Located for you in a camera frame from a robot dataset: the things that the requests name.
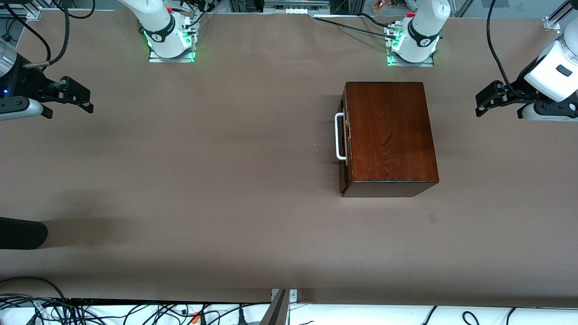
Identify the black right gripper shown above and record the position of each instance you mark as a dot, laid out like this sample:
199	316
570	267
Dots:
28	82

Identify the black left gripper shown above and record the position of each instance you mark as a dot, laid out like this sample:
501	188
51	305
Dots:
516	92

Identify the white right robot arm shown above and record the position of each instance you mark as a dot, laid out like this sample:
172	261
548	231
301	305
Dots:
158	22

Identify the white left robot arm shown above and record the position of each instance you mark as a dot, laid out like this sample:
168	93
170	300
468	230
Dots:
422	31

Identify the dark brown wooden cabinet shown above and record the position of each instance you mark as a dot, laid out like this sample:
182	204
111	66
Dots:
390	131

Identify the black cylinder object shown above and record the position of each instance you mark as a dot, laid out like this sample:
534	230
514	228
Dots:
22	233

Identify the white power strip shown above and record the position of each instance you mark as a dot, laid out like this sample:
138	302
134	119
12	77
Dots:
295	6

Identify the white lower shelf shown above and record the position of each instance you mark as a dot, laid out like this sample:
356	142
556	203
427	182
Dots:
370	316

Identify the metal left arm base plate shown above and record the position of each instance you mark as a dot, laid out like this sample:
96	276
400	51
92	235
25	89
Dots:
426	64

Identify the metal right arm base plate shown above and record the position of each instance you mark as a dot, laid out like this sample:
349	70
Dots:
156	58

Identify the aluminium frame profile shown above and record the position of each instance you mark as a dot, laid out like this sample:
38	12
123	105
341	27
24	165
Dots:
560	16
20	11

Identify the grey metal bracket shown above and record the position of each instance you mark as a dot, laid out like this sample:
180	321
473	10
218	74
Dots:
277	311

